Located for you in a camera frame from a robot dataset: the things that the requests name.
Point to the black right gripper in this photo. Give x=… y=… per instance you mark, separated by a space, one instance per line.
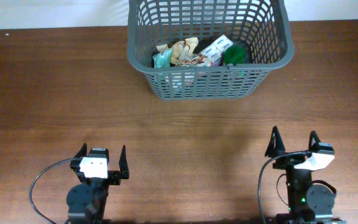
x=279 y=148

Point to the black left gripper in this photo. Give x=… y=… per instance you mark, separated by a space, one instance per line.
x=115 y=176

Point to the green capped jar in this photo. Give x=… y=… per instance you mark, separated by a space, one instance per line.
x=234 y=55

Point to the mint green wrapper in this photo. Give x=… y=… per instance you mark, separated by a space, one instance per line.
x=162 y=59

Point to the Kleenex tissue multipack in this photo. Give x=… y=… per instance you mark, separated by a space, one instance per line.
x=213 y=48

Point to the brown snack bag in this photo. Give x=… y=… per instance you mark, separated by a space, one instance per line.
x=183 y=54

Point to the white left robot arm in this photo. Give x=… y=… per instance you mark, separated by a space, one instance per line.
x=87 y=200

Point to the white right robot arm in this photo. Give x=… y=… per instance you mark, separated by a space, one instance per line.
x=309 y=201

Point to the grey plastic basket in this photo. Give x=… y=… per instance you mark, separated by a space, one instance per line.
x=261 y=26

